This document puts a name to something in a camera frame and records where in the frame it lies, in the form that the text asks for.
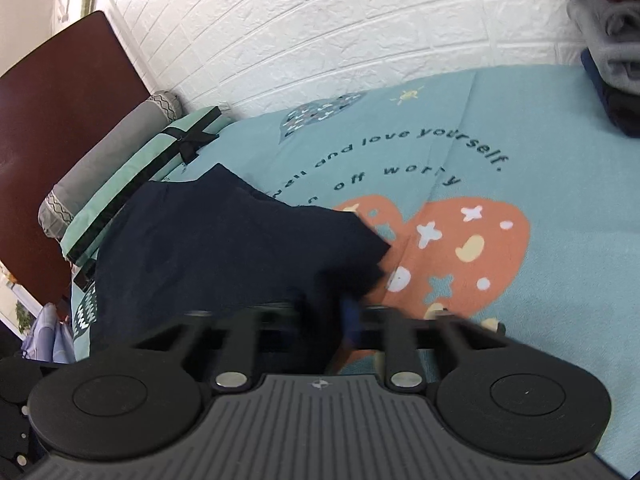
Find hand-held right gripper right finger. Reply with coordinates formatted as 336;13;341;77
340;297;507;392

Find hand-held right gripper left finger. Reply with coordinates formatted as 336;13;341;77
132;302;301;394

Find navy blue pants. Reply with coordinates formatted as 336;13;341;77
75;162;393;361

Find green pillow with black ribbon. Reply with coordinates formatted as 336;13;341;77
60;106;233;267

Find grey bolster pillow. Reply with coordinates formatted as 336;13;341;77
39;91;188;238

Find teal printed blanket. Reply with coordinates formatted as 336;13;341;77
70;62;640;480

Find dark brown headboard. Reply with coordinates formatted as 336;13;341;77
0;10;151;307

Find navy folded garment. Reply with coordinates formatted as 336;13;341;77
580;50;640;139

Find grey folded garment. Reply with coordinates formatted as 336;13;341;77
567;0;640;92

